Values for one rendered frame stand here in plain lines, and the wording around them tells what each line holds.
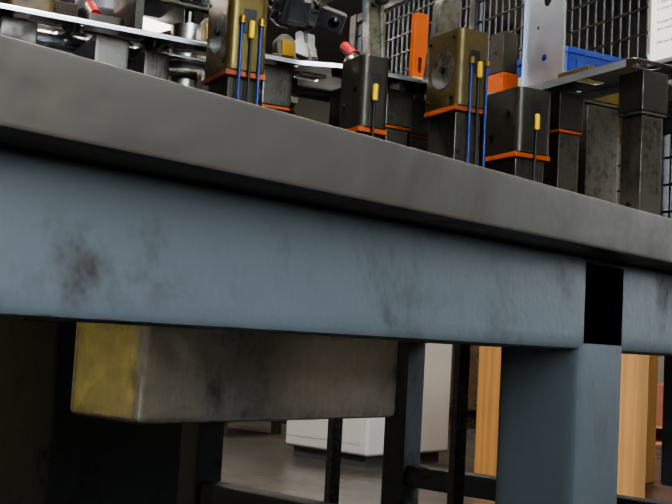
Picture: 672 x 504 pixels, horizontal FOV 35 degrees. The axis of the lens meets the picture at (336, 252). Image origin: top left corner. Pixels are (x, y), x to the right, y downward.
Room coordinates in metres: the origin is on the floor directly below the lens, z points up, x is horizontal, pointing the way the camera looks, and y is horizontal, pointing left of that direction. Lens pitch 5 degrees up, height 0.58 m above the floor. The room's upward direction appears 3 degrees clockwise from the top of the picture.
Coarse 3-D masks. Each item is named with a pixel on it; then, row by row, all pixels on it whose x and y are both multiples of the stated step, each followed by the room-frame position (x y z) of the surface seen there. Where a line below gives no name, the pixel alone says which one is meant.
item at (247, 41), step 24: (216, 0) 1.44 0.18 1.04; (240, 0) 1.40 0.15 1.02; (264, 0) 1.42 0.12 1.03; (216, 24) 1.44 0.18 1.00; (240, 24) 1.40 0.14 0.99; (264, 24) 1.41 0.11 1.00; (216, 48) 1.43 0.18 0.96; (240, 48) 1.40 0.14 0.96; (264, 48) 1.42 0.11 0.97; (216, 72) 1.43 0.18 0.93; (240, 72) 1.40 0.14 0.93; (240, 96) 1.42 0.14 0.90
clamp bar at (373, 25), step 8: (368, 0) 1.92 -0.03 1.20; (376, 0) 1.90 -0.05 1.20; (384, 0) 1.90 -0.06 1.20; (368, 8) 1.92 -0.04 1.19; (376, 8) 1.94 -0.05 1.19; (368, 16) 1.92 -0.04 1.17; (376, 16) 1.94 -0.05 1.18; (368, 24) 1.91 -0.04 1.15; (376, 24) 1.93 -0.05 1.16; (384, 24) 1.93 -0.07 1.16; (368, 32) 1.91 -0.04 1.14; (376, 32) 1.93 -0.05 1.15; (384, 32) 1.93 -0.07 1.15; (368, 40) 1.91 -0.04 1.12; (376, 40) 1.93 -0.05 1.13; (384, 40) 1.93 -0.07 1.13; (368, 48) 1.91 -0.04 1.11; (376, 48) 1.93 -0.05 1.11; (384, 48) 1.92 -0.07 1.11; (384, 56) 1.92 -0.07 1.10
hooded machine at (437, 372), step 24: (432, 360) 5.19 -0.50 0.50; (432, 384) 5.19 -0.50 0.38; (432, 408) 5.20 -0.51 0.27; (288, 432) 5.22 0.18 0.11; (312, 432) 5.10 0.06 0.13; (360, 432) 4.89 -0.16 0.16; (432, 432) 5.21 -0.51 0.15; (312, 456) 5.15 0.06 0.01; (360, 456) 4.94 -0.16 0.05; (432, 456) 5.27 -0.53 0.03
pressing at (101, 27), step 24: (48, 24) 1.48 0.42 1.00; (72, 24) 1.47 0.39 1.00; (96, 24) 1.44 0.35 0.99; (72, 48) 1.61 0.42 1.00; (144, 48) 1.58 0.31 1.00; (168, 48) 1.57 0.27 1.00; (192, 48) 1.57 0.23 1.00; (312, 72) 1.67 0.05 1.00; (336, 72) 1.66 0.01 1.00; (312, 96) 1.82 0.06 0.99
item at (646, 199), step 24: (648, 72) 1.50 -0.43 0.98; (624, 96) 1.53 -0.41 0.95; (648, 96) 1.51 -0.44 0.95; (624, 120) 1.54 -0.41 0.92; (648, 120) 1.51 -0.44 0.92; (624, 144) 1.54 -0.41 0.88; (648, 144) 1.51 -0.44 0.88; (624, 168) 1.53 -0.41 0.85; (648, 168) 1.51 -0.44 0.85; (624, 192) 1.53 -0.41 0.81; (648, 192) 1.51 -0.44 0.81
